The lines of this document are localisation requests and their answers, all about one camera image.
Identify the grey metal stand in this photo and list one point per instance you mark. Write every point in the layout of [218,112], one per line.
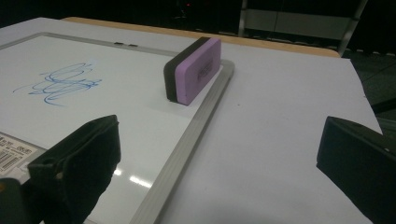
[295,23]

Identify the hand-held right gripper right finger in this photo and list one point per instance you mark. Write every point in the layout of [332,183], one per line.
[361,168]

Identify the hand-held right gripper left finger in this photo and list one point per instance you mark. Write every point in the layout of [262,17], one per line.
[81,161]

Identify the grey framed whiteboard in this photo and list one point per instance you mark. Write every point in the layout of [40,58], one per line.
[124,102]

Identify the white table cover sheet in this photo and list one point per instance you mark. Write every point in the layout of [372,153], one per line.
[264,140]

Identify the purple and black whiteboard eraser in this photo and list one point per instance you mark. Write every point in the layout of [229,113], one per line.
[196,71]

